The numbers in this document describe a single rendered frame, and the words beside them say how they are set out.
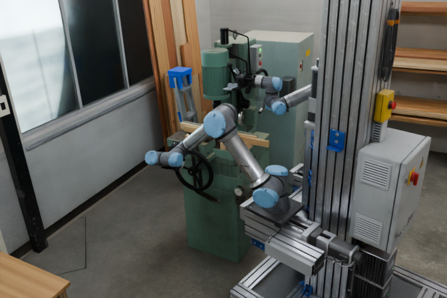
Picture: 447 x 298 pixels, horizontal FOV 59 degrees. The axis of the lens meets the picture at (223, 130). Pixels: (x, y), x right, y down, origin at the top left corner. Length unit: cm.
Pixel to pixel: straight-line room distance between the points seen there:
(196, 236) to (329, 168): 140
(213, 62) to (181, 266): 148
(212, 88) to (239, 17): 256
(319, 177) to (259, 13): 313
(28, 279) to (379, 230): 178
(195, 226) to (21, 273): 120
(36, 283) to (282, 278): 139
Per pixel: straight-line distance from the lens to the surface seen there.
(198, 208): 290
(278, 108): 219
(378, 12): 172
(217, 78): 250
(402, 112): 426
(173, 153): 208
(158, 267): 305
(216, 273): 296
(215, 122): 181
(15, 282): 244
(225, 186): 267
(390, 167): 182
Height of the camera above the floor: 203
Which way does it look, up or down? 23 degrees down
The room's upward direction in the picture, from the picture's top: 2 degrees counter-clockwise
